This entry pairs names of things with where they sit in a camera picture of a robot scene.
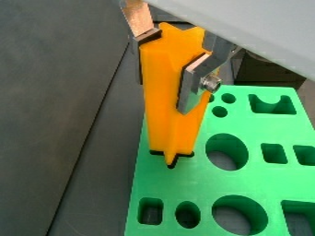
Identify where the orange star-shaped peg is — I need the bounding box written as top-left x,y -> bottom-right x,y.
140,22 -> 212,165

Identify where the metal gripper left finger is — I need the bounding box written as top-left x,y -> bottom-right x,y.
118,0 -> 161,84

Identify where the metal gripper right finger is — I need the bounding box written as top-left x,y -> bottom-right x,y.
176,31 -> 240,114

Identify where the green shape-sorter block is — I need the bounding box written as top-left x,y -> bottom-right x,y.
124,86 -> 315,236

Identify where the black curved holder block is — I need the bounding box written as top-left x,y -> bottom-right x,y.
232,51 -> 306,89

